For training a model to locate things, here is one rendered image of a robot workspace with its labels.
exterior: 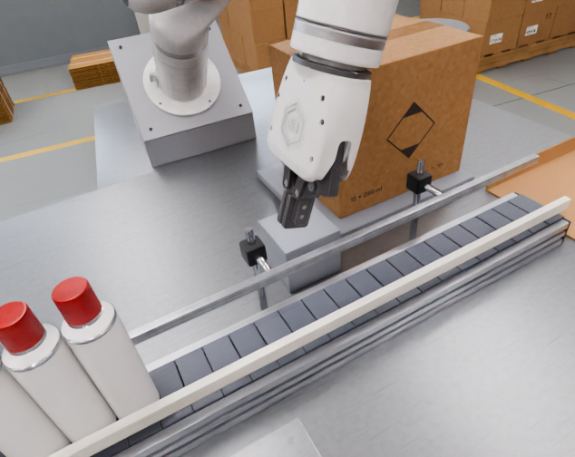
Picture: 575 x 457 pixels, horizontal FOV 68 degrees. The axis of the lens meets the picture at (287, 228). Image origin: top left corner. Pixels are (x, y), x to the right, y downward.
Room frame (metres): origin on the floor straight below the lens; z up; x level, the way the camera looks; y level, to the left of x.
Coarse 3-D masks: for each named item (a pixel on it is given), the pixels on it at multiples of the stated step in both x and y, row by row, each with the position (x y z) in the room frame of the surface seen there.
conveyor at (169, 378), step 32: (480, 224) 0.54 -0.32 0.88; (544, 224) 0.52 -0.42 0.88; (416, 256) 0.48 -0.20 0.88; (480, 256) 0.47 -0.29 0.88; (352, 288) 0.43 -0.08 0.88; (416, 288) 0.42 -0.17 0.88; (288, 320) 0.39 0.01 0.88; (352, 320) 0.37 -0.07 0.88; (192, 352) 0.35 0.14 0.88; (224, 352) 0.35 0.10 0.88; (160, 384) 0.31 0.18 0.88
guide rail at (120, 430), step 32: (512, 224) 0.49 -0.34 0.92; (448, 256) 0.44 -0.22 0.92; (384, 288) 0.39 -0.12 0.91; (320, 320) 0.35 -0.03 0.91; (256, 352) 0.31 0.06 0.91; (288, 352) 0.32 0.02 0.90; (192, 384) 0.28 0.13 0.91; (224, 384) 0.29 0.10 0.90; (128, 416) 0.25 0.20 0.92; (160, 416) 0.25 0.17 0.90; (64, 448) 0.22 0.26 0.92; (96, 448) 0.23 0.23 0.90
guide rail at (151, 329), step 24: (504, 168) 0.58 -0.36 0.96; (456, 192) 0.52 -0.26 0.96; (408, 216) 0.49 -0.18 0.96; (336, 240) 0.45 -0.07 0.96; (360, 240) 0.45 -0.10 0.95; (288, 264) 0.41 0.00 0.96; (312, 264) 0.42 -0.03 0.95; (240, 288) 0.38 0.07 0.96; (192, 312) 0.35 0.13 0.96; (144, 336) 0.33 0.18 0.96
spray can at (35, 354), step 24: (0, 312) 0.26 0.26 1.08; (24, 312) 0.26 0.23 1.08; (0, 336) 0.25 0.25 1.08; (24, 336) 0.25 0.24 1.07; (48, 336) 0.26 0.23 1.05; (24, 360) 0.24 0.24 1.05; (48, 360) 0.25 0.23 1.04; (72, 360) 0.26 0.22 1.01; (24, 384) 0.24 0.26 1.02; (48, 384) 0.24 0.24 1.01; (72, 384) 0.25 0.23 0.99; (48, 408) 0.24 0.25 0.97; (72, 408) 0.24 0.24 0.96; (96, 408) 0.25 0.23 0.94; (72, 432) 0.24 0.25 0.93
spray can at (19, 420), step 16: (0, 368) 0.24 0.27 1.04; (0, 384) 0.23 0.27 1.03; (16, 384) 0.24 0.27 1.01; (0, 400) 0.22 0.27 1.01; (16, 400) 0.23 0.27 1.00; (32, 400) 0.25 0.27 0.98; (0, 416) 0.22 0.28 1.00; (16, 416) 0.22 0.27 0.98; (32, 416) 0.23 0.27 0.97; (48, 416) 0.25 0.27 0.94; (0, 432) 0.21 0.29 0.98; (16, 432) 0.22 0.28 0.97; (32, 432) 0.23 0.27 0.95; (48, 432) 0.23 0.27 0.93; (0, 448) 0.21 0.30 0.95; (16, 448) 0.21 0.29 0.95; (32, 448) 0.22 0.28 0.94; (48, 448) 0.23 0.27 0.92
